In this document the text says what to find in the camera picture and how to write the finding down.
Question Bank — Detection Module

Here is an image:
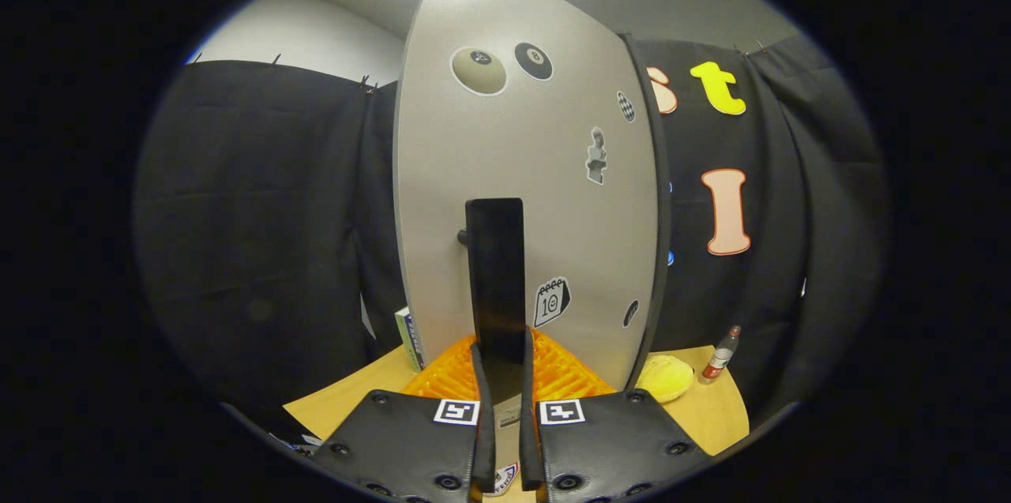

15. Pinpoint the black backdrop cloth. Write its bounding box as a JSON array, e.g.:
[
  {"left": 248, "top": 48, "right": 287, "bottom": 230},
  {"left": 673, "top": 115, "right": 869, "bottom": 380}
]
[{"left": 134, "top": 33, "right": 889, "bottom": 441}]

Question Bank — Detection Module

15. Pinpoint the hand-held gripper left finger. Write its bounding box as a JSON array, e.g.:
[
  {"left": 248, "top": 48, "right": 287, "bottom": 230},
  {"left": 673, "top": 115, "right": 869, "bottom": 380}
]
[{"left": 312, "top": 325, "right": 497, "bottom": 503}]

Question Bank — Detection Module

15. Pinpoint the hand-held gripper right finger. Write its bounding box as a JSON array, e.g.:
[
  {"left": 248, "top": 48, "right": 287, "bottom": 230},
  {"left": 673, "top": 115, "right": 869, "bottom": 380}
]
[{"left": 517, "top": 327, "right": 712, "bottom": 503}]

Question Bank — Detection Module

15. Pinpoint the red label bottle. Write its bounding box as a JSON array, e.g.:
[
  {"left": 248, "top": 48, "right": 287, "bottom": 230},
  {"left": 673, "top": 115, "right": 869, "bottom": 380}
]
[{"left": 700, "top": 325, "right": 742, "bottom": 385}]

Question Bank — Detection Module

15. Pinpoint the beige shoe cabinet door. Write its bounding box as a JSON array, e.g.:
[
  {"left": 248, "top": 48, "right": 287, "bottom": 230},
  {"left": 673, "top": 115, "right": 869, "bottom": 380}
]
[{"left": 393, "top": 0, "right": 660, "bottom": 395}]

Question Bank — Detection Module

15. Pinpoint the white sneaker shoe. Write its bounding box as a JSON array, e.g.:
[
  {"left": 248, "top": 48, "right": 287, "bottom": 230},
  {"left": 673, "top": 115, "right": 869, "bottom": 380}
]
[{"left": 486, "top": 462, "right": 520, "bottom": 497}]

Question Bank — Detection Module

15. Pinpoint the green spine book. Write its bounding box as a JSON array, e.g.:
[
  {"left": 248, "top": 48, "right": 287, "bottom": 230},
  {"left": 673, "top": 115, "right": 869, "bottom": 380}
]
[{"left": 395, "top": 306, "right": 427, "bottom": 372}]

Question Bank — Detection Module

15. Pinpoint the dark grey shoe cabinet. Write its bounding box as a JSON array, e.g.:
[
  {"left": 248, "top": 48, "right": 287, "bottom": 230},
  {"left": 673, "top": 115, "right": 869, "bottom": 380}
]
[{"left": 620, "top": 33, "right": 673, "bottom": 391}]

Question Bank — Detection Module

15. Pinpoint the yellow plush toy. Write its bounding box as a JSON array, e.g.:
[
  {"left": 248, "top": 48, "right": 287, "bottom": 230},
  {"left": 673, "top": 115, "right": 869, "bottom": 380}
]
[{"left": 636, "top": 354, "right": 696, "bottom": 403}]

